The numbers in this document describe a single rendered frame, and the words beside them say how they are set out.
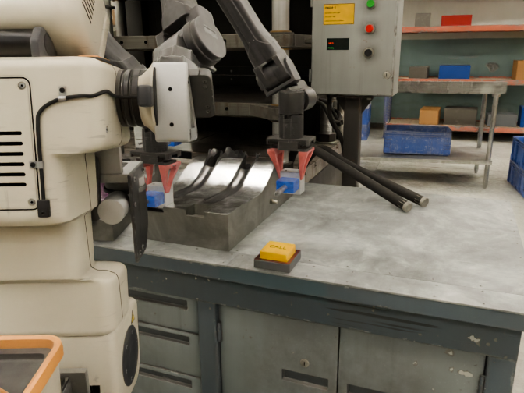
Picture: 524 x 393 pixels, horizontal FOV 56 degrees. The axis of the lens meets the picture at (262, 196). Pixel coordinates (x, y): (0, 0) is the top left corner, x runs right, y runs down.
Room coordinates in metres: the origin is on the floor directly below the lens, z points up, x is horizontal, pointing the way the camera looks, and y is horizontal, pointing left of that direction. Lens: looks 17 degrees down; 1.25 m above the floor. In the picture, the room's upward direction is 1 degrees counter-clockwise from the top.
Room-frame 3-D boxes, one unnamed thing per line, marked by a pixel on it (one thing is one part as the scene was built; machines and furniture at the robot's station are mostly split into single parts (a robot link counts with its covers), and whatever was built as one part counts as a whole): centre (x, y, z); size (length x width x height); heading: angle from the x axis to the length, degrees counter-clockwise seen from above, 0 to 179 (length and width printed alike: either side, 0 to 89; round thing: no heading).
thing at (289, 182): (1.11, -0.06, 0.94); 0.13 x 0.05 x 0.05; 158
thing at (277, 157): (1.15, -0.06, 0.99); 0.07 x 0.07 x 0.09; 69
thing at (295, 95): (1.15, -0.07, 1.12); 0.07 x 0.06 x 0.07; 155
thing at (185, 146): (2.27, 0.32, 0.87); 0.50 x 0.27 x 0.17; 158
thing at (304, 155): (1.14, -0.08, 0.99); 0.07 x 0.07 x 0.09; 69
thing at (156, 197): (1.10, 0.26, 0.91); 0.13 x 0.05 x 0.05; 158
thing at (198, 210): (1.10, 0.15, 0.87); 0.05 x 0.05 x 0.04; 68
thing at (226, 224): (1.33, 0.11, 0.87); 0.50 x 0.26 x 0.14; 158
